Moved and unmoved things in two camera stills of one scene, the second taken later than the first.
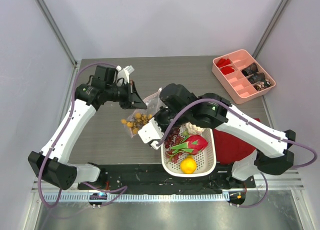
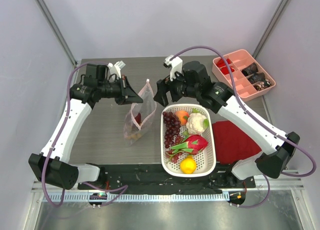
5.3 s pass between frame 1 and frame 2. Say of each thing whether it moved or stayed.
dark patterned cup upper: stayed
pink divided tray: stayed
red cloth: stayed
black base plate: stayed
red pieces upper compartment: stayed
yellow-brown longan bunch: moved
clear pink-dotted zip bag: moved
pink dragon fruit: stayed
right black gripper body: moved
